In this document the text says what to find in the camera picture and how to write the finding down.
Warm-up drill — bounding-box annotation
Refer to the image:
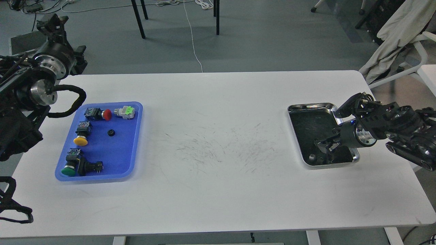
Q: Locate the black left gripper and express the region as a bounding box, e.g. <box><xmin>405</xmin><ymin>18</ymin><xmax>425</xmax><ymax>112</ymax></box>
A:
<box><xmin>34</xmin><ymin>13</ymin><xmax>88</xmax><ymax>80</ymax></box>

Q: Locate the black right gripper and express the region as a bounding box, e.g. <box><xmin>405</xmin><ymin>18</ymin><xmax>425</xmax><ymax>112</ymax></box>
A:
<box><xmin>313</xmin><ymin>93</ymin><xmax>380</xmax><ymax>163</ymax></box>

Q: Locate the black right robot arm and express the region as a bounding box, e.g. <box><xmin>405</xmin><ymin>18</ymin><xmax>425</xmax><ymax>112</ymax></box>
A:
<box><xmin>314</xmin><ymin>93</ymin><xmax>436</xmax><ymax>171</ymax></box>

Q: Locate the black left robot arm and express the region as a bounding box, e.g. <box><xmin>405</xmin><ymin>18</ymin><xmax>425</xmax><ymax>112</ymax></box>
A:
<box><xmin>0</xmin><ymin>13</ymin><xmax>88</xmax><ymax>162</ymax></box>

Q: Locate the silver metal tray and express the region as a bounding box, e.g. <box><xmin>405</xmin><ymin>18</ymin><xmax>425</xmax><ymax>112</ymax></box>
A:
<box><xmin>287</xmin><ymin>102</ymin><xmax>360</xmax><ymax>169</ymax></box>

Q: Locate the grey green plastic crate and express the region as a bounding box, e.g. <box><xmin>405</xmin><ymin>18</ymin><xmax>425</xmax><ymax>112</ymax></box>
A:
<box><xmin>9</xmin><ymin>31</ymin><xmax>47</xmax><ymax>55</ymax></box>

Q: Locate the black table leg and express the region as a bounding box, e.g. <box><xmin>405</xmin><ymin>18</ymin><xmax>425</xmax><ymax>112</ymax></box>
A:
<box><xmin>212</xmin><ymin>0</ymin><xmax>220</xmax><ymax>35</ymax></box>
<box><xmin>140</xmin><ymin>0</ymin><xmax>149</xmax><ymax>20</ymax></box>
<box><xmin>131</xmin><ymin>0</ymin><xmax>146</xmax><ymax>40</ymax></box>

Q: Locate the blue plastic tray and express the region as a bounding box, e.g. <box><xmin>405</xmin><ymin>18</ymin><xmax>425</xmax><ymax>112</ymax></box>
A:
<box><xmin>55</xmin><ymin>102</ymin><xmax>143</xmax><ymax>181</ymax></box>

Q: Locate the beige cloth on chair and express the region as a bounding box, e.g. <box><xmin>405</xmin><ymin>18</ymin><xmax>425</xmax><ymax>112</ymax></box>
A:
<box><xmin>359</xmin><ymin>0</ymin><xmax>436</xmax><ymax>85</ymax></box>

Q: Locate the black floor cable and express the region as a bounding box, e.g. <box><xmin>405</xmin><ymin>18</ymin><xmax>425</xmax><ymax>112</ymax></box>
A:
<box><xmin>7</xmin><ymin>0</ymin><xmax>68</xmax><ymax>32</ymax></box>

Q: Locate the red push button switch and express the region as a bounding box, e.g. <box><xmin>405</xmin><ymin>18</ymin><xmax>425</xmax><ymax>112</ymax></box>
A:
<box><xmin>84</xmin><ymin>108</ymin><xmax>112</xmax><ymax>121</ymax></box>

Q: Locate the yellow push button switch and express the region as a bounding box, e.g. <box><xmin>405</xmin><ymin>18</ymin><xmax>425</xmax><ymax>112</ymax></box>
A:
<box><xmin>73</xmin><ymin>121</ymin><xmax>93</xmax><ymax>146</ymax></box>

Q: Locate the grey green switch part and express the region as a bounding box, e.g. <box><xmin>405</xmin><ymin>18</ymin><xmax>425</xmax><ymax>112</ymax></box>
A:
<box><xmin>113</xmin><ymin>106</ymin><xmax>136</xmax><ymax>120</ymax></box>

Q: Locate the green push button switch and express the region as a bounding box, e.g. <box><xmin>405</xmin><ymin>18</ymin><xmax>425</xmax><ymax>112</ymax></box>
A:
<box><xmin>61</xmin><ymin>148</ymin><xmax>83</xmax><ymax>177</ymax></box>

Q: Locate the white floor cable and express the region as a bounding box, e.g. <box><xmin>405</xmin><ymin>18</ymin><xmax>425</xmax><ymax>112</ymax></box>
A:
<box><xmin>156</xmin><ymin>0</ymin><xmax>214</xmax><ymax>73</ymax></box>

